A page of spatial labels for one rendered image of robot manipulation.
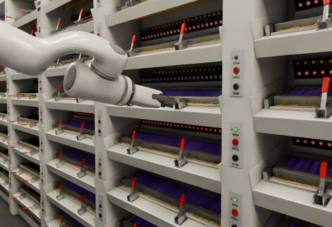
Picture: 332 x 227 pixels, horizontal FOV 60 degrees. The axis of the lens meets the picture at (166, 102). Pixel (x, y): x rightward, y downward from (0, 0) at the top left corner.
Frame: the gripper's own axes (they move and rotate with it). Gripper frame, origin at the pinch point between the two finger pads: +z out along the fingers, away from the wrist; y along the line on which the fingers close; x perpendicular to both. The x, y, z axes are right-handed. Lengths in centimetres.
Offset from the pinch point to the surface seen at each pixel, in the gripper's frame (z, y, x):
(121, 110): 6.3, -31.3, -3.4
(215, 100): 9.4, 12.1, 2.5
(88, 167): 19, -71, -34
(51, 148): 15, -113, -30
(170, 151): 14.9, -9.1, -16.0
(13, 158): 17, -183, -48
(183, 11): 17.0, -15.8, 40.2
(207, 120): 6.6, 12.5, -3.9
